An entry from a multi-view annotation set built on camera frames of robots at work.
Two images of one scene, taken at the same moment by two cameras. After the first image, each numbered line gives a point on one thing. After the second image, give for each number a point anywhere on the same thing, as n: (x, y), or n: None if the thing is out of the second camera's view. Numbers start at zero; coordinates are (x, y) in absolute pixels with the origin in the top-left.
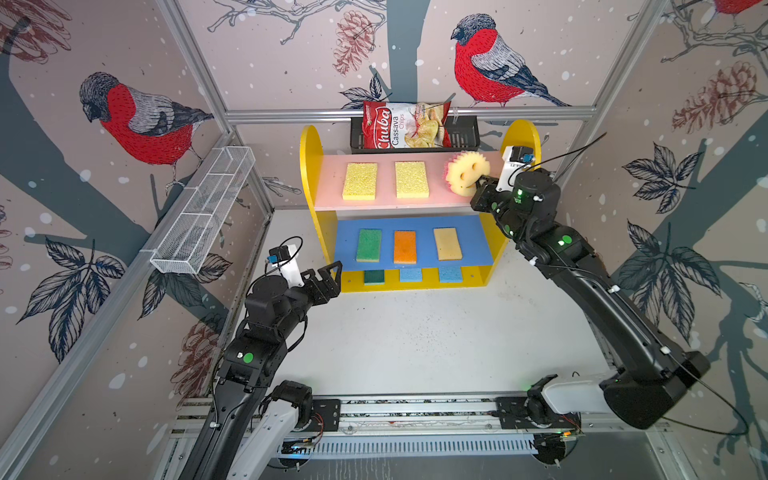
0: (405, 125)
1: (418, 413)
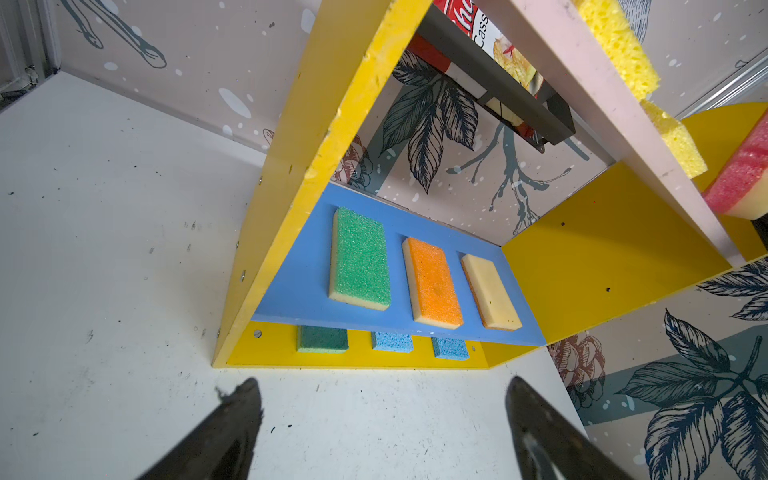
0: (470, 17)
1: None
